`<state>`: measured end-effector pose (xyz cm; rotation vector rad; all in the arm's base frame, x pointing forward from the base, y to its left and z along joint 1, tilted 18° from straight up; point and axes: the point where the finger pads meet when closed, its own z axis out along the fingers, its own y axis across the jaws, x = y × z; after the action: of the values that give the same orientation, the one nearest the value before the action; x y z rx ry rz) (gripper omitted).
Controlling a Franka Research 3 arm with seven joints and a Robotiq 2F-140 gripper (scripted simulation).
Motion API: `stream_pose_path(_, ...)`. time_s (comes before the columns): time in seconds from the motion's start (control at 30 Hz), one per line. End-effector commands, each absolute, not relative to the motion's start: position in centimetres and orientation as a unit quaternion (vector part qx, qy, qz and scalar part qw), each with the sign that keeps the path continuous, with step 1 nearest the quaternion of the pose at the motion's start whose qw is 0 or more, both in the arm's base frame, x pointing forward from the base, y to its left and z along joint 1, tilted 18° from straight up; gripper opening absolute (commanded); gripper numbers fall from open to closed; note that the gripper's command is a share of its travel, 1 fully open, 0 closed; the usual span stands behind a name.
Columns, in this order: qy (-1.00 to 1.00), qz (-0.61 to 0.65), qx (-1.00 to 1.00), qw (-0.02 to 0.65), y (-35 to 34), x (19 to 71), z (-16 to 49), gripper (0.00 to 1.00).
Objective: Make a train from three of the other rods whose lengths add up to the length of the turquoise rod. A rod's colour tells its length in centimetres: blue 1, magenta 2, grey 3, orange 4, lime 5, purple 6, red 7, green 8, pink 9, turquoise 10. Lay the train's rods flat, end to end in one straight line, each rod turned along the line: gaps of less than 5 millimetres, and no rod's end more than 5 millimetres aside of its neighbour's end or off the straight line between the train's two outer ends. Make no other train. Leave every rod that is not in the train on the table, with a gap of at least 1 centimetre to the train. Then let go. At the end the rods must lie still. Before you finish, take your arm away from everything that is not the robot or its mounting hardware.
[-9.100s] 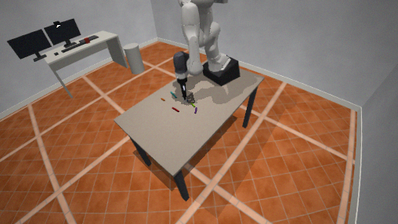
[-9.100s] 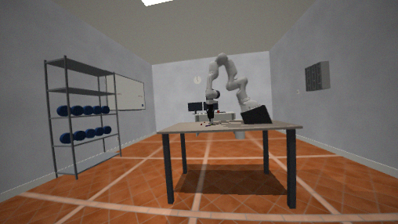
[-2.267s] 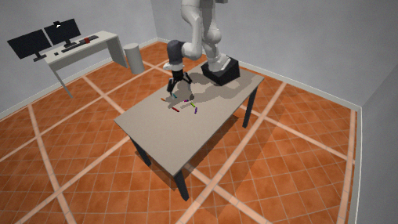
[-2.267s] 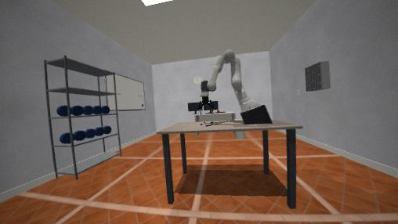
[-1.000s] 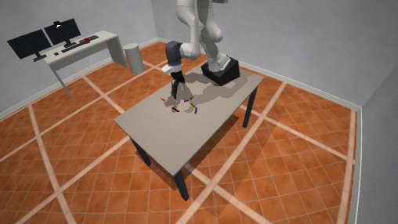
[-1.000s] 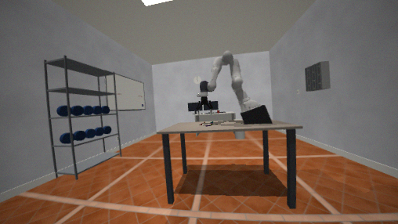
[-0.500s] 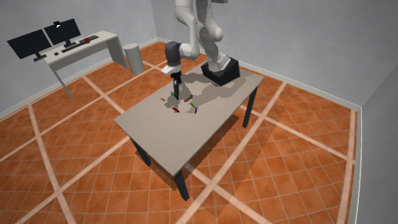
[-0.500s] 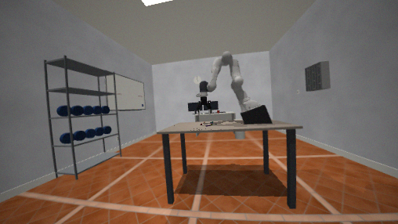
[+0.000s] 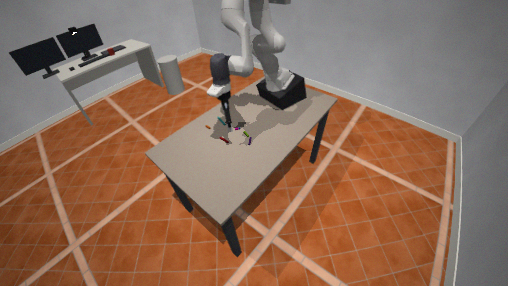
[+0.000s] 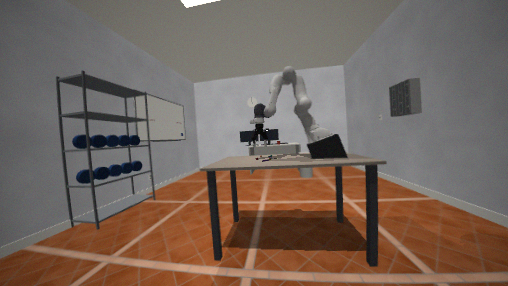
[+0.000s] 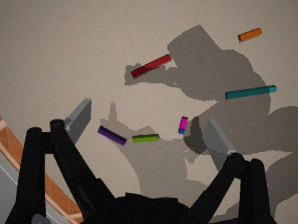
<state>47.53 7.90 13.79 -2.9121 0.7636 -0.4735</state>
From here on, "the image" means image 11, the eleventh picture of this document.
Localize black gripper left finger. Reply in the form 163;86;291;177
5;98;138;224

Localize orange rod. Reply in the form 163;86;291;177
237;28;262;41

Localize red rod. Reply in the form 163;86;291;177
131;54;171;78

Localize lime green rod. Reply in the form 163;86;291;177
132;134;158;143

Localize turquoise rod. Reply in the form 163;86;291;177
225;85;277;99

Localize small magenta block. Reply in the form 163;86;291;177
180;117;188;129

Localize purple rod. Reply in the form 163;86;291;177
97;126;126;146

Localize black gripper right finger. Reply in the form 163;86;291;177
176;118;271;224

